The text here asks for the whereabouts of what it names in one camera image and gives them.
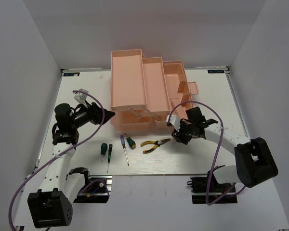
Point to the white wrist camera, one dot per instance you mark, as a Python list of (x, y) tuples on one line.
[(81, 96), (173, 121)]

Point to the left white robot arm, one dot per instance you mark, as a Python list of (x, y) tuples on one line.
[(51, 205)]

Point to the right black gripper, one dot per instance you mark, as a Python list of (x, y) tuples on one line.
[(179, 135)]

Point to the table corner label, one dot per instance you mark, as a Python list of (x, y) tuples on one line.
[(71, 74), (216, 71)]

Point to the pink plastic toolbox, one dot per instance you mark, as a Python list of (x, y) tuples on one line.
[(144, 91)]

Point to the left table corner label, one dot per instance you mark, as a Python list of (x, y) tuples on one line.
[(71, 74)]

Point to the thin green precision screwdriver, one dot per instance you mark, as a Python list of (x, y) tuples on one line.
[(109, 156)]

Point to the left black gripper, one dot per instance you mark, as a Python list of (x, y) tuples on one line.
[(95, 112)]

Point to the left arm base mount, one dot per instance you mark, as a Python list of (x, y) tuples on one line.
[(97, 193)]

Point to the yellow combination pliers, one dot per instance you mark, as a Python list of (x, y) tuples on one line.
[(155, 144)]

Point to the blue red long screwdriver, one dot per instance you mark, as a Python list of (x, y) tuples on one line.
[(124, 148)]

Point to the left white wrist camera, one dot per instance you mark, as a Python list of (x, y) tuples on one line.
[(81, 96)]

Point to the right table corner label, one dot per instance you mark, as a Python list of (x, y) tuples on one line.
[(216, 71)]

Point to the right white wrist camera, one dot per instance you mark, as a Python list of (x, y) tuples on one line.
[(173, 121)]

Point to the green orange stubby screwdriver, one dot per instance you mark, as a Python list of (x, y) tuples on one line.
[(130, 142)]

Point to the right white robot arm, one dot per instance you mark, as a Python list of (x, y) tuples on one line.
[(254, 162)]

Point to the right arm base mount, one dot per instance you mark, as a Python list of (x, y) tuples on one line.
[(198, 187)]

